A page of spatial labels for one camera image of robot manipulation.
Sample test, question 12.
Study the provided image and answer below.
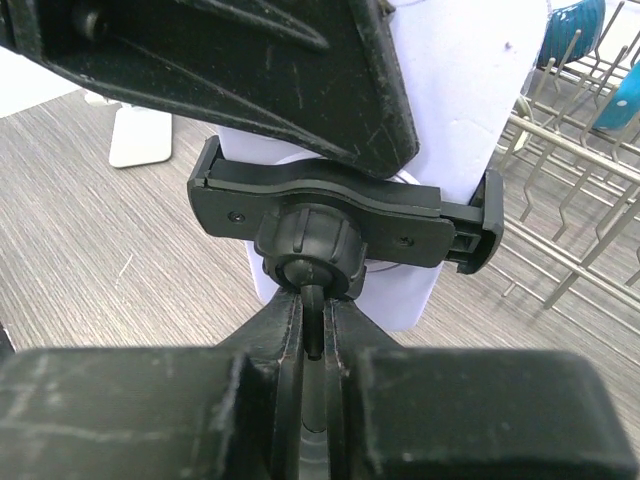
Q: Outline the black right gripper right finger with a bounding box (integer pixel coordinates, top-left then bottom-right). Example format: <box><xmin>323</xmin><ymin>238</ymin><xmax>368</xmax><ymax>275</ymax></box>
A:
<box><xmin>324</xmin><ymin>300</ymin><xmax>639</xmax><ymax>479</ymax></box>

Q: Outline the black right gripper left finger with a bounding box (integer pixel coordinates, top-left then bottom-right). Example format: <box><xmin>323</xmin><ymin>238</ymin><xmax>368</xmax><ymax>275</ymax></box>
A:
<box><xmin>1</xmin><ymin>292</ymin><xmax>302</xmax><ymax>479</ymax></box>

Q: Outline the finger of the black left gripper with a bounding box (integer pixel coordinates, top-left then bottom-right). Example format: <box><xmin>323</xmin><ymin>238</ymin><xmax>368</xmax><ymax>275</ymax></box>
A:
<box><xmin>1</xmin><ymin>1</ymin><xmax>419</xmax><ymax>178</ymax></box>

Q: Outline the black round-base phone stand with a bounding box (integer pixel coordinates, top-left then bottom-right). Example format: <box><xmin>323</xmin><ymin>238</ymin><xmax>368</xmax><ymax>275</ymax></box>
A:
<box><xmin>186</xmin><ymin>135</ymin><xmax>505</xmax><ymax>436</ymax></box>

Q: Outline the white stand of pink phone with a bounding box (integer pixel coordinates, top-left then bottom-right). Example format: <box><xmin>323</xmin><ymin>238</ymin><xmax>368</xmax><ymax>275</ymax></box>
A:
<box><xmin>84</xmin><ymin>91</ymin><xmax>173</xmax><ymax>169</ymax></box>

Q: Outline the blue dotted plate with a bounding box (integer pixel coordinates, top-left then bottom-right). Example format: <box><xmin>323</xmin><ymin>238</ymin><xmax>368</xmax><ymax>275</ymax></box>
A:
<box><xmin>536</xmin><ymin>0</ymin><xmax>639</xmax><ymax>131</ymax></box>

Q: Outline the grey wire dish rack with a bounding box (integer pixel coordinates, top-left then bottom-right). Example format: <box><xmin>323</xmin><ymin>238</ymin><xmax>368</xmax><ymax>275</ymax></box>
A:
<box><xmin>487</xmin><ymin>0</ymin><xmax>640</xmax><ymax>311</ymax></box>

